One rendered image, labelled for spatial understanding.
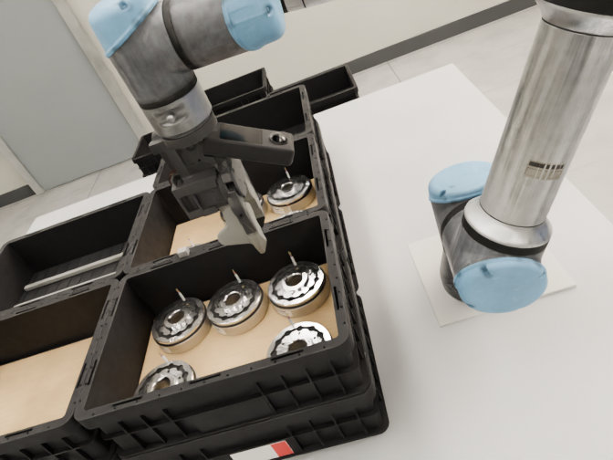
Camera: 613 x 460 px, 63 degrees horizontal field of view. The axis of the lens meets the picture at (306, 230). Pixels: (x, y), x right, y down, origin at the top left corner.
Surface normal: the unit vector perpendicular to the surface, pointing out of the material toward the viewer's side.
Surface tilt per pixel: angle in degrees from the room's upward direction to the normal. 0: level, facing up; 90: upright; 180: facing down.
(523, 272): 96
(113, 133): 90
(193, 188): 94
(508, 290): 96
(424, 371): 0
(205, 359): 0
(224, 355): 0
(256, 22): 98
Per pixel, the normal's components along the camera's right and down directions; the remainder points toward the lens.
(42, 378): -0.33, -0.74
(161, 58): 0.07, 0.79
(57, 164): 0.08, 0.59
